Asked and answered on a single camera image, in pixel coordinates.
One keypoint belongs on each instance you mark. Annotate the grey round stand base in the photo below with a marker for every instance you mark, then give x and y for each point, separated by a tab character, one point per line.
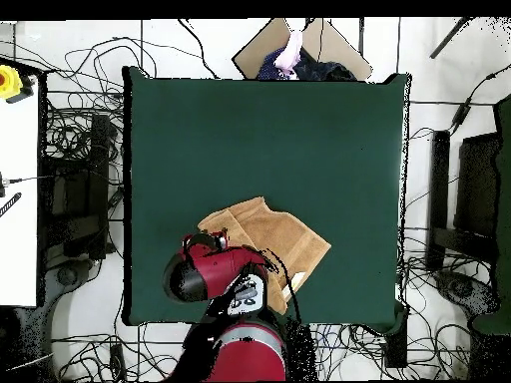
68	275

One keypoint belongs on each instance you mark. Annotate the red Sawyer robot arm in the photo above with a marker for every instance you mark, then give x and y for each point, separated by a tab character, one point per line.
235	271

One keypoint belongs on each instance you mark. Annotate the pink cloth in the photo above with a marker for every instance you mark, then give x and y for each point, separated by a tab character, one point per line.
289	56

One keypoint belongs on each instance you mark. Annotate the blue dotted cloth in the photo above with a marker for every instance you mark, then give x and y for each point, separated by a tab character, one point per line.
268	68

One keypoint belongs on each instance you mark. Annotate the green cloth-covered table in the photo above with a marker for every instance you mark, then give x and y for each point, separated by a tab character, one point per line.
504	199

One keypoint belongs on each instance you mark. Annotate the yellow emergency stop button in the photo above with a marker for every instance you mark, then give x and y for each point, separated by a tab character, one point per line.
8	81

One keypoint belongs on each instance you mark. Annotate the white desk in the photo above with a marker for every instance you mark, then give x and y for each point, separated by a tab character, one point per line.
18	239

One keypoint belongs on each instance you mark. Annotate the dark green table cloth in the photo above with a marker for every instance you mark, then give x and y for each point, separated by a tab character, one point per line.
259	139

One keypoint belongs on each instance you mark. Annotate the black low furniture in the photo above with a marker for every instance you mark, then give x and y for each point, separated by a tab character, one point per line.
98	159

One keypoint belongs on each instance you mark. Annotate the black flat panel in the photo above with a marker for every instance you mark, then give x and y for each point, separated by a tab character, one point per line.
479	187

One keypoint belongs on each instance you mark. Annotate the dark navy cloth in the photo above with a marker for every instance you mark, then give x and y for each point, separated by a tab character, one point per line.
319	70

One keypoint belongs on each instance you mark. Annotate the black stand base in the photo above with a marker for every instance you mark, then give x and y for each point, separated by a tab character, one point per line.
463	289

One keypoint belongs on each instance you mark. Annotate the black thin rod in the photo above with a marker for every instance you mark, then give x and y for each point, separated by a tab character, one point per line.
447	40

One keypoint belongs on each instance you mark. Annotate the brown cardboard box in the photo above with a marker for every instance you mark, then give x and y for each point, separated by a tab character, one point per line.
339	48

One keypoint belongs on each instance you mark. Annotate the black power adapter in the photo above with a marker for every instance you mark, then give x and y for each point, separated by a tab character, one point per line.
461	113

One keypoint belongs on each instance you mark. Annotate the black power brick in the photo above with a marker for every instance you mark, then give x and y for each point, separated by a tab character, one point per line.
117	359

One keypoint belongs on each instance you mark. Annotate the orange terry towel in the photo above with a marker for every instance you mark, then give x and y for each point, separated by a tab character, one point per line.
287	239

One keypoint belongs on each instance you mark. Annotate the black box-shaped stand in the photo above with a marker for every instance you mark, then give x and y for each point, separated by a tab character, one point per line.
396	351

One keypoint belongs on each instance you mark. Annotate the black long bar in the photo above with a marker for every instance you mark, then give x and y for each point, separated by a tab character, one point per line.
439	179

